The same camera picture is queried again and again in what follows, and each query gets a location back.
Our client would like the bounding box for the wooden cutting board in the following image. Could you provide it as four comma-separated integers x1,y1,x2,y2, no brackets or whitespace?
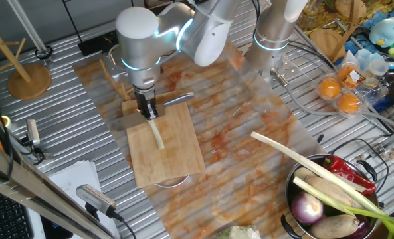
121,91,207,189

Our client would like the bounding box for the silver depth camera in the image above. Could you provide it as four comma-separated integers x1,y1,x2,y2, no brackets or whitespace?
75,183,118,217
25,118,41,147

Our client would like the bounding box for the long green scallion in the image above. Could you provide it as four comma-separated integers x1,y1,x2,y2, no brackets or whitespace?
250,131,394,239
292,175,394,233

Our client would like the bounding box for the pale potato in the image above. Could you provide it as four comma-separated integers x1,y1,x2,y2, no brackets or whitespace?
294,167,317,181

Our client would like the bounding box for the marble pattern table mat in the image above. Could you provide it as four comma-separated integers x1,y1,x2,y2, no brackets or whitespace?
72,19,320,239

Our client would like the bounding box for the pale green cabbage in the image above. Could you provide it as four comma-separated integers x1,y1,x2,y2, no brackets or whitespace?
216,224,262,239

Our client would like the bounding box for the steel cleaver knife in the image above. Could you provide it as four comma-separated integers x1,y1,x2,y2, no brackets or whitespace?
110,92,195,132

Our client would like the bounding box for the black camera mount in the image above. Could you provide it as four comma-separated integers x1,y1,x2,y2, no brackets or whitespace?
17,134,54,164

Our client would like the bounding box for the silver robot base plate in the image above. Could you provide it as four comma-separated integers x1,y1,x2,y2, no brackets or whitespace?
266,54,300,84

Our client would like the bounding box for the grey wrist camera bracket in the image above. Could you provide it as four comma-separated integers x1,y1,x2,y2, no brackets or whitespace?
108,44,131,83

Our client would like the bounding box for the red pepper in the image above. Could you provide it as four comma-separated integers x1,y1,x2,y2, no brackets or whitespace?
322,155,377,196

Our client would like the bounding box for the white plastic cup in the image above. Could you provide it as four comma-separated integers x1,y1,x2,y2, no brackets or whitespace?
368,58,391,77
355,48,373,71

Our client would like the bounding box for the black keyboard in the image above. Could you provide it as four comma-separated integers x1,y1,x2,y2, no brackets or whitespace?
0,185,35,239

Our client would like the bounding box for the wooden mug tree stand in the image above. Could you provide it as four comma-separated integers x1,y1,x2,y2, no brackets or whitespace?
0,0,52,101
308,0,362,63

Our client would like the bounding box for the purple onion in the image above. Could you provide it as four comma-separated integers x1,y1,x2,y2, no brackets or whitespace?
290,191,324,226

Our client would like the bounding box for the wooden peg knife rack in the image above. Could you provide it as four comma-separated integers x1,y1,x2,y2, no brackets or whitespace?
98,58,136,101

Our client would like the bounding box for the orange fruit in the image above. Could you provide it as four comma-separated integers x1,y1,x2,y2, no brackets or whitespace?
317,76,342,100
336,92,362,115
336,65,360,88

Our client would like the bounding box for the brown sweet potato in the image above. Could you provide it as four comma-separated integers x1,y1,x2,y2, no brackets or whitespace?
305,175,362,209
309,214,360,239

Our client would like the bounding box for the purple eggplant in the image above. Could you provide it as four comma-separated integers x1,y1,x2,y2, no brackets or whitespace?
341,214,372,239

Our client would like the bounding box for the black smartphone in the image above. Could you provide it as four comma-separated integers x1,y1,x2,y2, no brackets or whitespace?
39,215,74,239

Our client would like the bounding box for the aluminium frame beam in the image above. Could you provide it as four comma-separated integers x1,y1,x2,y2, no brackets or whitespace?
0,135,118,239

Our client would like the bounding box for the yellow dried pasta bag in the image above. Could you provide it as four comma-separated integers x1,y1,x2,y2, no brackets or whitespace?
312,0,394,29

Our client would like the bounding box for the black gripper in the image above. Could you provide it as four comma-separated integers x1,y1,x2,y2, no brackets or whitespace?
134,88,159,121

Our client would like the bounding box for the grey hose with metal connector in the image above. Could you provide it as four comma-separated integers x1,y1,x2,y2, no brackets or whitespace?
270,67,394,133

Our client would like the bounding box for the light blue plush toy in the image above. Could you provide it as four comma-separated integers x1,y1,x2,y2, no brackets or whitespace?
368,17,394,48

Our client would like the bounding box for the clear glass jar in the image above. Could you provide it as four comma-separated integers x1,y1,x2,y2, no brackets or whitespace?
302,0,320,18

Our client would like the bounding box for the silver tripod pole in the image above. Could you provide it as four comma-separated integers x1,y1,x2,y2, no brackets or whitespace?
6,0,54,66

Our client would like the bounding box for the white paper stack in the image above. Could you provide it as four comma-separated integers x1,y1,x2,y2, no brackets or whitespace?
27,159,121,239

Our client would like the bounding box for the white scallion stalk piece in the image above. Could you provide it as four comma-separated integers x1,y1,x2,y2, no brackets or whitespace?
147,118,165,150

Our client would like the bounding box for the clear plastic fruit container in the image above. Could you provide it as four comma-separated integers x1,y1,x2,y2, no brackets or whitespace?
314,61,389,118

